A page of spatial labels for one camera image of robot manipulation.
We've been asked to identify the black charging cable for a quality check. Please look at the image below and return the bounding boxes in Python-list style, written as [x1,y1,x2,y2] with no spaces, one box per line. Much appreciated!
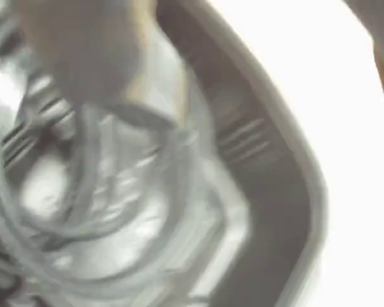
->
[0,19,218,307]

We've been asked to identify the black square bowl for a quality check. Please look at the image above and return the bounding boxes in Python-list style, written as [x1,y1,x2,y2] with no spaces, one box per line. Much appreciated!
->
[0,0,332,307]

